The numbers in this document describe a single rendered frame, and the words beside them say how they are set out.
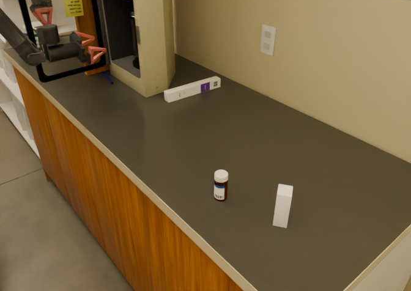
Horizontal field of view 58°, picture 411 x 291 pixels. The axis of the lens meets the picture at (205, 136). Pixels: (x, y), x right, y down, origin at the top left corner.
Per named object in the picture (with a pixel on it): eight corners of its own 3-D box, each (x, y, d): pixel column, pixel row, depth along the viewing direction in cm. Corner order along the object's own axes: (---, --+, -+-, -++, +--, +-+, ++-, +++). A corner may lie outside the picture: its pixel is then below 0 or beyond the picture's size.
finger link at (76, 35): (91, 27, 146) (68, 31, 141) (99, 36, 143) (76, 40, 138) (92, 42, 151) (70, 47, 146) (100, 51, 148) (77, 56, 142)
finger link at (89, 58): (99, 35, 143) (76, 40, 138) (109, 44, 139) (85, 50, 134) (99, 51, 148) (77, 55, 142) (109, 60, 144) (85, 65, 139)
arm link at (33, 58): (28, 58, 137) (29, 64, 130) (20, 26, 131) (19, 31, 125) (62, 53, 141) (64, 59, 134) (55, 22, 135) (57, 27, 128)
